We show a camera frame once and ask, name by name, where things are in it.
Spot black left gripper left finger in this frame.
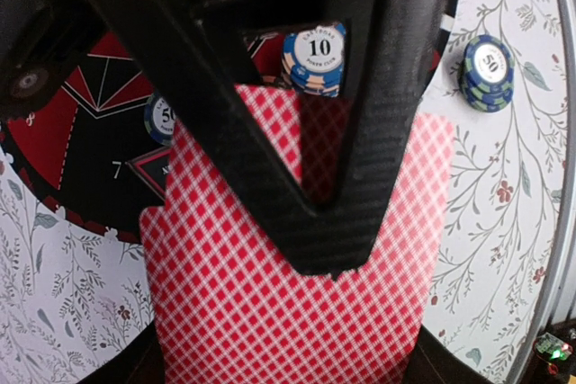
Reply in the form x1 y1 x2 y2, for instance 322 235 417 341
80 322 166 384

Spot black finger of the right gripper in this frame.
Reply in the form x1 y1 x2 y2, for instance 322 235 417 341
67 0 455 276

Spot front aluminium rail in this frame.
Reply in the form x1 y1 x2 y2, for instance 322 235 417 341
506 0 575 383

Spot round red black poker mat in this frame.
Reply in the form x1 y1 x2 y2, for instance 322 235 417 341
0 0 460 244

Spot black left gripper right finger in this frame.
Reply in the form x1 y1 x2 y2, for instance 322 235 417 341
404 326 491 384

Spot red card bundle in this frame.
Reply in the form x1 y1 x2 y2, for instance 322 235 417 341
139 113 455 383

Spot green poker chip stack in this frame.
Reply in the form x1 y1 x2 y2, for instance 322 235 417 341
458 34 515 113

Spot poker chips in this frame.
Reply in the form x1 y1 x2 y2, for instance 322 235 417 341
281 22 346 98

